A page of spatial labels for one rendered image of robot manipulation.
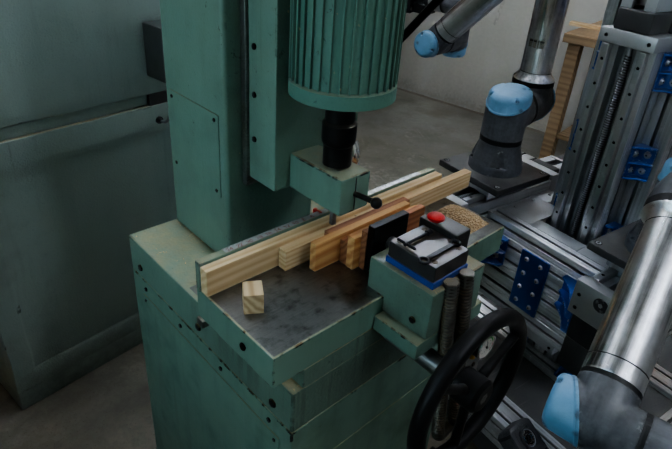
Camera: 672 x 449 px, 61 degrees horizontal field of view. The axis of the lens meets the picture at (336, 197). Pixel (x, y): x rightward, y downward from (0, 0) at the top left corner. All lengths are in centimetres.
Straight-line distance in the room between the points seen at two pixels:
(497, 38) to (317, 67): 368
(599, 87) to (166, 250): 108
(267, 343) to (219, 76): 46
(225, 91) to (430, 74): 386
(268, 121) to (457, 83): 376
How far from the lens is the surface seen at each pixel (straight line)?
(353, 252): 99
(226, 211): 112
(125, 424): 199
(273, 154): 101
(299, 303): 93
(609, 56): 152
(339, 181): 94
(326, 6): 83
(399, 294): 93
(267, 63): 97
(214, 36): 101
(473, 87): 462
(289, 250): 98
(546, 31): 167
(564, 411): 77
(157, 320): 133
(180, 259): 122
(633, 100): 149
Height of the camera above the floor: 150
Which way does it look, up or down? 29 degrees down
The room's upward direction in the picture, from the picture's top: 4 degrees clockwise
